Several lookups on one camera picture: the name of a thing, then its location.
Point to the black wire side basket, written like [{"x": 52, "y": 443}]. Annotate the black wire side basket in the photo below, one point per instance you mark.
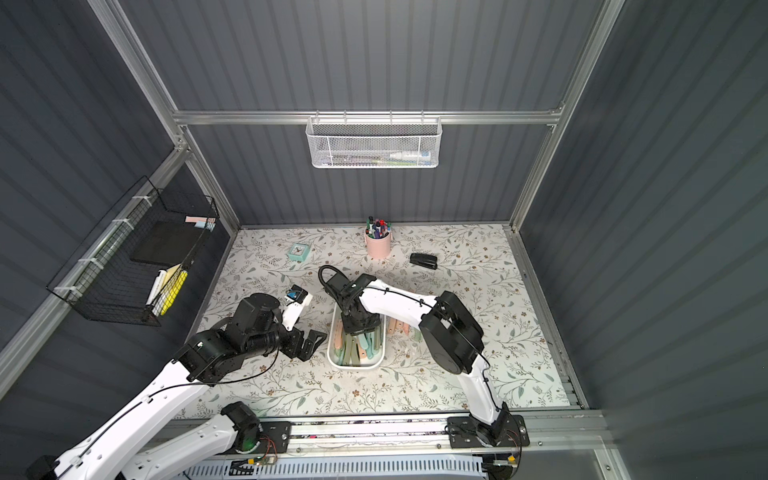
[{"x": 135, "y": 270}]

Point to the white wire wall basket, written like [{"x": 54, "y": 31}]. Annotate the white wire wall basket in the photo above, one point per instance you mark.
[{"x": 348, "y": 145}]

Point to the white oval storage box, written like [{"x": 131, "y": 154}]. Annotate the white oval storage box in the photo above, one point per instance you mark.
[{"x": 365, "y": 362}]

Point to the pink fruit knife in box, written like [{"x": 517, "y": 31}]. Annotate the pink fruit knife in box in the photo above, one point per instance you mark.
[{"x": 338, "y": 341}]

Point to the teal fruit knife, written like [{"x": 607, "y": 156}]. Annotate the teal fruit knife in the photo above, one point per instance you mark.
[{"x": 373, "y": 344}]

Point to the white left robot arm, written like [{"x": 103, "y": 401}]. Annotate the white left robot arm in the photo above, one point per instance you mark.
[{"x": 262, "y": 325}]

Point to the pink pen cup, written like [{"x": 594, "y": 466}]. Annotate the pink pen cup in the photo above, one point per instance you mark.
[{"x": 378, "y": 247}]

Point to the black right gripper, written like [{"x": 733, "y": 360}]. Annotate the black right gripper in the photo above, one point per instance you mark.
[{"x": 359, "y": 321}]

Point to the white tube in basket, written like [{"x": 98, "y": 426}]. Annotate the white tube in basket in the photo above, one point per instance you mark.
[{"x": 413, "y": 158}]

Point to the black stapler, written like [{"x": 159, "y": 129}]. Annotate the black stapler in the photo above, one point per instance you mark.
[{"x": 424, "y": 260}]

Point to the olive green fruit knife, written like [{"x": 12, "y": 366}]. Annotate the olive green fruit knife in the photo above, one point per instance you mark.
[{"x": 351, "y": 353}]

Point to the small teal box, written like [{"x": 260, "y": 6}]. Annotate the small teal box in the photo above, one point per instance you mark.
[{"x": 299, "y": 252}]

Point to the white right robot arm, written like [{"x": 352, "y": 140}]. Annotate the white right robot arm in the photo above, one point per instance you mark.
[{"x": 453, "y": 337}]

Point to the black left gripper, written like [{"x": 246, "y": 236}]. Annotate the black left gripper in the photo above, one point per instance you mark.
[{"x": 299, "y": 342}]

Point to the yellow notepad in basket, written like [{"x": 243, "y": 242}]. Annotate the yellow notepad in basket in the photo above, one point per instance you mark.
[{"x": 165, "y": 289}]

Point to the black notebook in basket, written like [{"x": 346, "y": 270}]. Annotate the black notebook in basket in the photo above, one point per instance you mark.
[{"x": 168, "y": 244}]

